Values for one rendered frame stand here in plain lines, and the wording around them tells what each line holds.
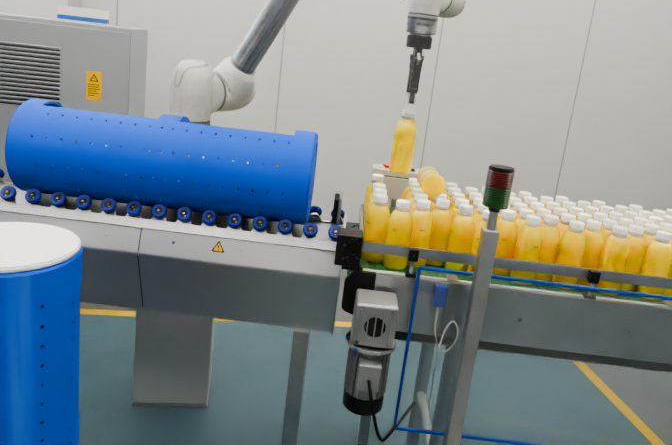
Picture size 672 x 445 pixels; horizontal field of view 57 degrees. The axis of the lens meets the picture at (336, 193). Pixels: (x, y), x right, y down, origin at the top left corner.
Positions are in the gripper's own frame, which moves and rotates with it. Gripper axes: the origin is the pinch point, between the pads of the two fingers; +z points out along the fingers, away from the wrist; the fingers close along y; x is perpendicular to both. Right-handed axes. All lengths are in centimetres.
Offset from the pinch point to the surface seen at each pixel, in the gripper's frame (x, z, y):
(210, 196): -55, 32, 19
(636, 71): 201, -20, -308
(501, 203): 21, 17, 45
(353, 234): -12.8, 34.8, 28.4
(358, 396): -6, 76, 41
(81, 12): -162, -14, -137
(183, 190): -62, 31, 19
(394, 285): 0, 48, 29
